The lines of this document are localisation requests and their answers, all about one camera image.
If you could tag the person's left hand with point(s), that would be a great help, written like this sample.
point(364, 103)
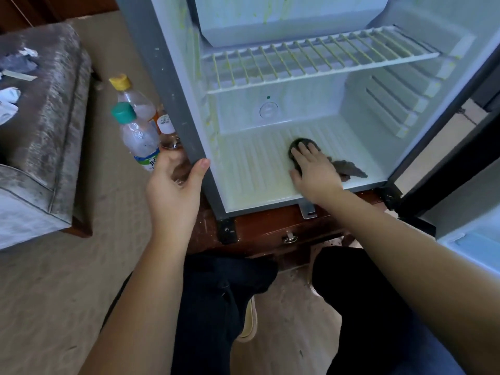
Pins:
point(173, 203)

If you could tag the person's right hand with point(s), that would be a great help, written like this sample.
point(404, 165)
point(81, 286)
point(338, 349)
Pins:
point(316, 177)

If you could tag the dark grey cloth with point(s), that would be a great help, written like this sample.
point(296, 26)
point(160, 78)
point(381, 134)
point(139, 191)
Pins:
point(348, 168)

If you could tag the green cap water bottle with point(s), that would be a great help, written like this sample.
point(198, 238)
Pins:
point(137, 140)

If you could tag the brown tea bottle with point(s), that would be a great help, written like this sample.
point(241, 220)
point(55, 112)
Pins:
point(166, 130)

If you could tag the orange soda bottle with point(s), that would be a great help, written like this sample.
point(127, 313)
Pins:
point(133, 97)

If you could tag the grey mini fridge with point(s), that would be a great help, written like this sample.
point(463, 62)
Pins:
point(156, 82)

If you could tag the fridge door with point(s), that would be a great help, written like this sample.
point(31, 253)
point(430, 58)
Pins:
point(461, 214)

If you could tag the person's left forearm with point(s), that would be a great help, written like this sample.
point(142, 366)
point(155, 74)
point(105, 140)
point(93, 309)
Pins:
point(137, 316)

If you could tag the person's right forearm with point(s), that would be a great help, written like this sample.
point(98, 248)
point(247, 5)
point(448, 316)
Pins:
point(414, 277)

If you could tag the person's dark trousers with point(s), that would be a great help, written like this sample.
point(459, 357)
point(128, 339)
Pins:
point(211, 324)

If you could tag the person's left foot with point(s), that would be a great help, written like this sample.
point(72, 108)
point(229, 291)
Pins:
point(248, 320)

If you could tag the dark red wooden stand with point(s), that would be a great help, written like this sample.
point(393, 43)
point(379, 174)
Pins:
point(265, 226)

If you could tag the grey velvet sofa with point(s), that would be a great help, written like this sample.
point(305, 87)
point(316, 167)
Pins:
point(39, 136)

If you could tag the large white garment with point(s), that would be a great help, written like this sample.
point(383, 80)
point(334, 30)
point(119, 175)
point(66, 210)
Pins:
point(5, 113)

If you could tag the small white garment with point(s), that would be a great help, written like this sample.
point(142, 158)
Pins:
point(8, 95)

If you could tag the paper slip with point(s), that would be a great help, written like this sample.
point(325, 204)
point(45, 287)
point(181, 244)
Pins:
point(17, 75)

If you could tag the grey garment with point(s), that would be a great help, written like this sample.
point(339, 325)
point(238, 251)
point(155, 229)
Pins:
point(17, 62)

